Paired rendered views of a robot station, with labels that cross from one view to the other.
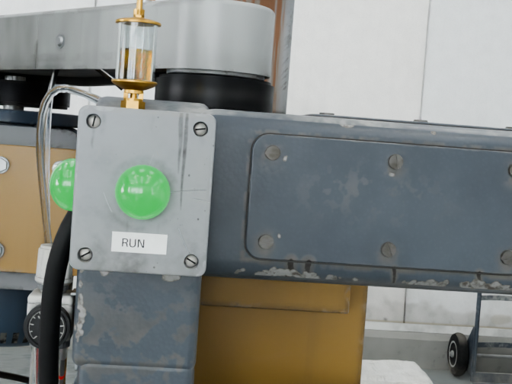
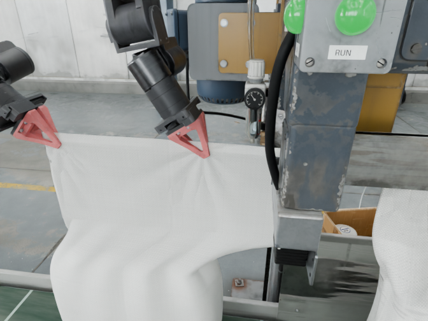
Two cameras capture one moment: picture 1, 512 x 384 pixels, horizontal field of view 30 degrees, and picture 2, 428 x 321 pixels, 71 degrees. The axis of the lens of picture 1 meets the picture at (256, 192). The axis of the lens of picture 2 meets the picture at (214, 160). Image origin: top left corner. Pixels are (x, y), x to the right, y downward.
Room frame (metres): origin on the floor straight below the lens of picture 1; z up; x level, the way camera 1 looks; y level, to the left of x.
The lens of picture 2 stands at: (0.24, 0.11, 1.28)
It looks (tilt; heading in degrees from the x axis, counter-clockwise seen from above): 25 degrees down; 13
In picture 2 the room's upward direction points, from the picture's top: straight up
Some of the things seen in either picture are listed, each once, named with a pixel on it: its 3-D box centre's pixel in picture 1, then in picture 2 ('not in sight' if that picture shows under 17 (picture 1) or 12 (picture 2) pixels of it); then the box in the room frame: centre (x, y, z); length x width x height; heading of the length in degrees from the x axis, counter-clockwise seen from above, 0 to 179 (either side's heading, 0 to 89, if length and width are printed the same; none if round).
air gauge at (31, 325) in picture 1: (47, 325); (254, 98); (0.76, 0.16, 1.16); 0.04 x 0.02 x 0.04; 95
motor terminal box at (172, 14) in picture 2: not in sight; (185, 35); (0.99, 0.36, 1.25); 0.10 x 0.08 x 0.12; 30
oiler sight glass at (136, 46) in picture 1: (136, 52); not in sight; (0.60, 0.08, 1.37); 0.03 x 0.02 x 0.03; 95
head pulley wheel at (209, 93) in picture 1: (214, 95); not in sight; (0.73, 0.04, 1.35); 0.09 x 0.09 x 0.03
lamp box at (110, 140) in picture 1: (144, 189); (346, 15); (0.54, 0.06, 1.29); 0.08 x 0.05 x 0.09; 95
